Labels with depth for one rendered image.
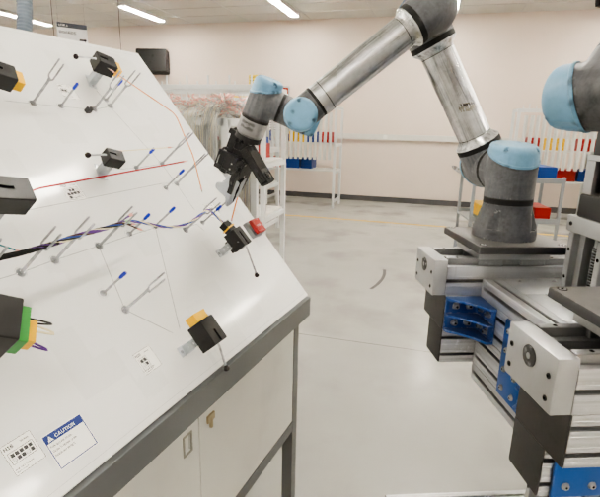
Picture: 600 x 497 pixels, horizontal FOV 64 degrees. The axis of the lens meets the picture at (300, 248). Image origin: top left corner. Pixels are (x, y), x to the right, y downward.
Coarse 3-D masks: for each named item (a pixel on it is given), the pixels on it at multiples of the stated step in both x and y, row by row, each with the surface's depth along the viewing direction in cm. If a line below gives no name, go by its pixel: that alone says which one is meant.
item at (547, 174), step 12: (456, 168) 469; (540, 168) 452; (552, 168) 450; (540, 180) 450; (552, 180) 449; (564, 180) 448; (540, 192) 498; (480, 204) 472; (540, 204) 480; (456, 216) 513; (468, 216) 480; (540, 216) 463
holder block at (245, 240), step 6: (240, 228) 134; (228, 234) 132; (234, 234) 131; (240, 234) 132; (246, 234) 135; (228, 240) 132; (234, 240) 132; (240, 240) 131; (246, 240) 133; (234, 246) 132; (240, 246) 132
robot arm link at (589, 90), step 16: (576, 64) 52; (592, 64) 50; (560, 80) 52; (576, 80) 51; (592, 80) 49; (544, 96) 54; (560, 96) 52; (576, 96) 51; (592, 96) 49; (544, 112) 55; (560, 112) 53; (576, 112) 51; (592, 112) 50; (560, 128) 55; (576, 128) 53; (592, 128) 52
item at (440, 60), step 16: (448, 32) 116; (416, 48) 119; (432, 48) 117; (448, 48) 118; (432, 64) 120; (448, 64) 119; (432, 80) 123; (448, 80) 120; (464, 80) 120; (448, 96) 122; (464, 96) 121; (448, 112) 124; (464, 112) 122; (480, 112) 123; (464, 128) 124; (480, 128) 123; (464, 144) 126; (480, 144) 123; (464, 160) 127; (464, 176) 134
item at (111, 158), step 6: (108, 150) 113; (114, 150) 115; (90, 156) 110; (102, 156) 114; (108, 156) 113; (114, 156) 114; (120, 156) 115; (102, 162) 116; (108, 162) 113; (114, 162) 114; (120, 162) 115; (96, 168) 117; (102, 168) 116; (108, 168) 116; (114, 168) 116; (102, 174) 117
